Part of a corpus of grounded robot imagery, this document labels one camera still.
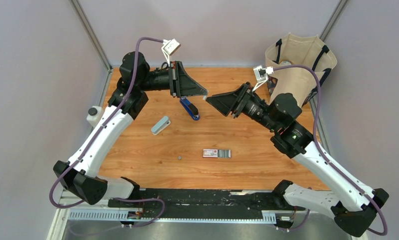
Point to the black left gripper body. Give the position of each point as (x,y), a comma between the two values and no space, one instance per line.
(160,80)

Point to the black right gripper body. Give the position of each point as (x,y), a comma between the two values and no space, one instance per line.
(255,108)

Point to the dark blue stapler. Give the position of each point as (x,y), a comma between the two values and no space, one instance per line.
(191,109)

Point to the light blue stapler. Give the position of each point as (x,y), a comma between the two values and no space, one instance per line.
(163,123)

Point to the red white staple box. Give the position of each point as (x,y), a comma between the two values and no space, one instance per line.
(216,153)

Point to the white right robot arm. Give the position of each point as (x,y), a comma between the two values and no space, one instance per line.
(352,204)

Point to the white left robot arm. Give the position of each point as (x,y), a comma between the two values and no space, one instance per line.
(79,174)

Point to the object inside tote bag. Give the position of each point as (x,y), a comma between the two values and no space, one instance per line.
(285,63)

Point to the white bottle black cap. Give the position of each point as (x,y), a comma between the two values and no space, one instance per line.
(94,115)

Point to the beige canvas tote bag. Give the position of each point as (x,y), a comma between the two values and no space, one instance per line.
(310,52)

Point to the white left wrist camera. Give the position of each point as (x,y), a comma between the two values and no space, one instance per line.
(169,47)

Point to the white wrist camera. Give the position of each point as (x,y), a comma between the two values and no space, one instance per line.
(261,75)
(169,47)

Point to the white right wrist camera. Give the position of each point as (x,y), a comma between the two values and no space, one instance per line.
(261,75)

